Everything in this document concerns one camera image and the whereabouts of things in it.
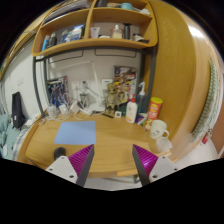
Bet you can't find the small white clock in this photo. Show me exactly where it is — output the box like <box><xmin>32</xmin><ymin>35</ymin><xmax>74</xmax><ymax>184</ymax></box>
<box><xmin>115</xmin><ymin>111</ymin><xmax>122</xmax><ymax>118</ymax></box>

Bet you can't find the blue spray bottle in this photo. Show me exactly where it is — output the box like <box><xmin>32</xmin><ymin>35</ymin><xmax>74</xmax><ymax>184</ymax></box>
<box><xmin>137</xmin><ymin>81</ymin><xmax>146</xmax><ymax>113</ymax></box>

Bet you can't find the blue printed box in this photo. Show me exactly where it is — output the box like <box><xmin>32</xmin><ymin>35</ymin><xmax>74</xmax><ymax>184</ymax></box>
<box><xmin>47</xmin><ymin>76</ymin><xmax>69</xmax><ymax>107</ymax></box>

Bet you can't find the black computer mouse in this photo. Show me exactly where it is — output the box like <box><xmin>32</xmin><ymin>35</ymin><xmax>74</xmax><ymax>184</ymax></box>
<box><xmin>54</xmin><ymin>147</ymin><xmax>66</xmax><ymax>160</ymax></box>

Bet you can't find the black thermos on shelf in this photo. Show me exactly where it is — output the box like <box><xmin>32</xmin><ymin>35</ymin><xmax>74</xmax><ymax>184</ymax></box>
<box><xmin>123</xmin><ymin>23</ymin><xmax>132</xmax><ymax>40</ymax></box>

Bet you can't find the white power adapter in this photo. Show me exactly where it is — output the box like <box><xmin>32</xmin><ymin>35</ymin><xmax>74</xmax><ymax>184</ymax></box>
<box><xmin>70</xmin><ymin>102</ymin><xmax>80</xmax><ymax>114</ymax></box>

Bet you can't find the blue mouse pad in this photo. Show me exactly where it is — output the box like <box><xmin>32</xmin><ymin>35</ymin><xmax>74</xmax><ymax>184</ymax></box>
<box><xmin>54</xmin><ymin>121</ymin><xmax>96</xmax><ymax>145</ymax></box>

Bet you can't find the black bag on wall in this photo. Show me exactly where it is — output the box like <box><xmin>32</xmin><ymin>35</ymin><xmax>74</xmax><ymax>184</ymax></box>
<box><xmin>12</xmin><ymin>92</ymin><xmax>26</xmax><ymax>128</ymax></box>

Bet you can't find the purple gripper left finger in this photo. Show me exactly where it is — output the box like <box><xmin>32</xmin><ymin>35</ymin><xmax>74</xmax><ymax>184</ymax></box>
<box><xmin>46</xmin><ymin>145</ymin><xmax>94</xmax><ymax>187</ymax></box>

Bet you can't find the white ceramic mug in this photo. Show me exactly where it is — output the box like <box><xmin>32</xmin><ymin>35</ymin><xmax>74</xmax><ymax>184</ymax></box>
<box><xmin>150</xmin><ymin>120</ymin><xmax>169</xmax><ymax>140</ymax></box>

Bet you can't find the white cup on shelf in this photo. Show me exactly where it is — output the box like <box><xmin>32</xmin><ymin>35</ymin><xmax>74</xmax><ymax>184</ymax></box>
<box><xmin>90</xmin><ymin>27</ymin><xmax>100</xmax><ymax>38</ymax></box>

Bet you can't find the red yellow chips can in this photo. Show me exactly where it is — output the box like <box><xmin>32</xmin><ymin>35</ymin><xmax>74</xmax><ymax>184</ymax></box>
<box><xmin>145</xmin><ymin>97</ymin><xmax>163</xmax><ymax>130</ymax></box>

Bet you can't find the wooden wall shelf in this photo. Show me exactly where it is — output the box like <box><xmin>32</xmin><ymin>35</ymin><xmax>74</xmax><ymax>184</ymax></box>
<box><xmin>32</xmin><ymin>0</ymin><xmax>158</xmax><ymax>56</ymax></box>

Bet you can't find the clear plastic cup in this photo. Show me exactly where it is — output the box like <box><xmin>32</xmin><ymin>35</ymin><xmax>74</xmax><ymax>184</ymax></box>
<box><xmin>156</xmin><ymin>137</ymin><xmax>172</xmax><ymax>152</ymax></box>

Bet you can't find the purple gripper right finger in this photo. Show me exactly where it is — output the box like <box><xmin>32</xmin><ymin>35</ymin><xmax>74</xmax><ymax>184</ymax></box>
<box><xmin>132</xmin><ymin>145</ymin><xmax>178</xmax><ymax>186</ymax></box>

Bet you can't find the white lotion bottle red cap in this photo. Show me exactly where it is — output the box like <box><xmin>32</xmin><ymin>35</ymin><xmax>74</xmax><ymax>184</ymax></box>
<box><xmin>126</xmin><ymin>96</ymin><xmax>138</xmax><ymax>123</ymax></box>

